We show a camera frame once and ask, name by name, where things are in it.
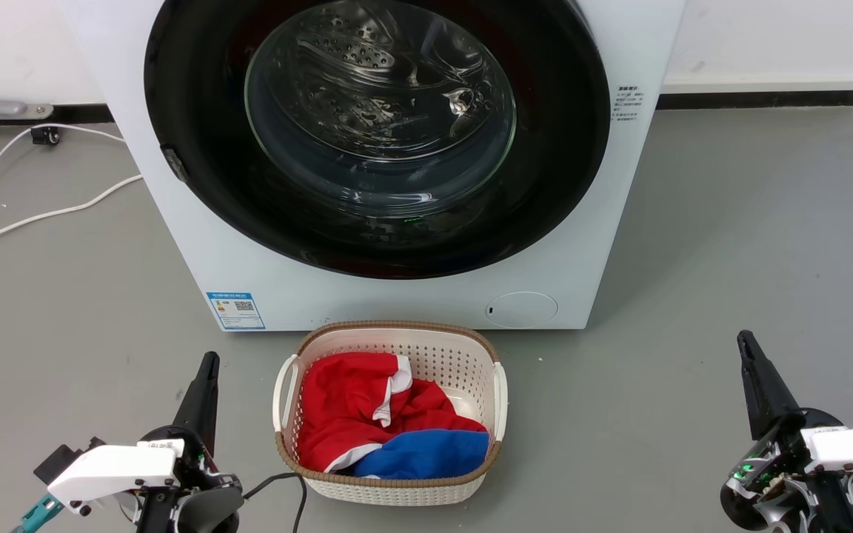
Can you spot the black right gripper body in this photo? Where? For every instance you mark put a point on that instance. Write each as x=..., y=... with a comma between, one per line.
x=767, y=488

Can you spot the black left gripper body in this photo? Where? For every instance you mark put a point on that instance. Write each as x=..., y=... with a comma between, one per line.
x=208, y=503

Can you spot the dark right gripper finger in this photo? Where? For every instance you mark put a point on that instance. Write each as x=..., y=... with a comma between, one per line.
x=776, y=396
x=754, y=392

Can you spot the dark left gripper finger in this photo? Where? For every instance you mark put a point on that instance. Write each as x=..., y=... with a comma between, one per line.
x=209, y=414
x=193, y=411

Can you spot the black round glass washer door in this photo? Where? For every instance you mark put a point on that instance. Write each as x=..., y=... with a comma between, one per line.
x=197, y=111

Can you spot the white front-load washing machine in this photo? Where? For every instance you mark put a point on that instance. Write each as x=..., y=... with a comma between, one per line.
x=367, y=300

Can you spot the blue energy label sticker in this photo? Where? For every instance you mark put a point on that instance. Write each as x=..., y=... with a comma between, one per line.
x=235, y=311

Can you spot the red and white garment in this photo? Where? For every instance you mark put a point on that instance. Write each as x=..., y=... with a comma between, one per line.
x=341, y=403

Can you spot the white perforated laundry basket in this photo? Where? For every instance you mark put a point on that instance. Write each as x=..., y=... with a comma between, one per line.
x=397, y=485

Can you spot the blue garment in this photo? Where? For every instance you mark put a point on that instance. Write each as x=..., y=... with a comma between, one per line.
x=426, y=453

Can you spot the round white filter cover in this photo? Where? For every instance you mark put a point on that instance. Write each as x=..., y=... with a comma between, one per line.
x=521, y=309

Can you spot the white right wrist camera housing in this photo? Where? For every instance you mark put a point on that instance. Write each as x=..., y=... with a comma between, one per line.
x=852, y=448

